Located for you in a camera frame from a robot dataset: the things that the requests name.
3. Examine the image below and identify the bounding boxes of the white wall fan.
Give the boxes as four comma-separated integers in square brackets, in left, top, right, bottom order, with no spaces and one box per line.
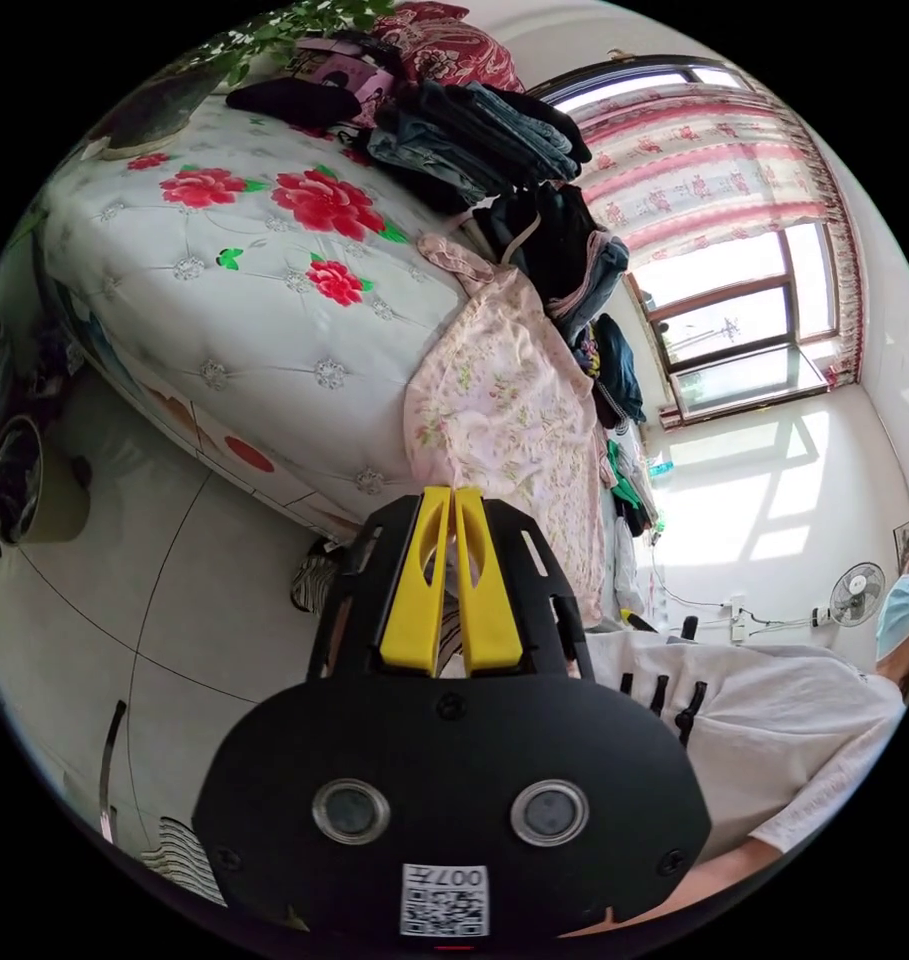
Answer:
[812,560,887,630]

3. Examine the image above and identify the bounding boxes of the pile of clothes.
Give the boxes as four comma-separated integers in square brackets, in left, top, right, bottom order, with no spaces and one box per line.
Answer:
[225,74,662,541]

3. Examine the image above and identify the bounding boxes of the window with brown frame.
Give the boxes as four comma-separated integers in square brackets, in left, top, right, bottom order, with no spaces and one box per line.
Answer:
[532,63,845,425]

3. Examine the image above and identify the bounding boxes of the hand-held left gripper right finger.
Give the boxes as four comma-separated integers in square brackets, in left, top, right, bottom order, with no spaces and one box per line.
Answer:
[454,487,524,673]

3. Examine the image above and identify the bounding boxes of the person's right forearm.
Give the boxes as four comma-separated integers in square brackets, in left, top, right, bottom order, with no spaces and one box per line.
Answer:
[558,838,793,939]

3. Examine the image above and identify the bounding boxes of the bed with red flower quilt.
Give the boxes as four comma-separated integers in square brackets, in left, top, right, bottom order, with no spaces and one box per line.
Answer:
[36,88,650,628]

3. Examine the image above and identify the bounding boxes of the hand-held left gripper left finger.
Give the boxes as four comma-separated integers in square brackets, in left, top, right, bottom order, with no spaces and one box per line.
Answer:
[379,485,452,671]

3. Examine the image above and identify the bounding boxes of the red patterned pillow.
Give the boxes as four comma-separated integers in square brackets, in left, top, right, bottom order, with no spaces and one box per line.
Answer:
[371,1,527,95]

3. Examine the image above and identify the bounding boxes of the green potted plant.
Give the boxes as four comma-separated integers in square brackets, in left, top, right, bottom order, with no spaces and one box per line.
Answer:
[86,0,395,163]

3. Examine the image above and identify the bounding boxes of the pink floral long skirt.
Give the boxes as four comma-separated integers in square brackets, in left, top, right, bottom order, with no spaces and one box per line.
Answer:
[404,232,608,628]

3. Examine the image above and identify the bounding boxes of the pink patterned curtain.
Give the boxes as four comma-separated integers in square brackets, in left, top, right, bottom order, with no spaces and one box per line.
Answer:
[555,80,866,391]

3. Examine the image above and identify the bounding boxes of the person's body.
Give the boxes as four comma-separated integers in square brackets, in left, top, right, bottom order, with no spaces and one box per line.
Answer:
[587,522,909,864]

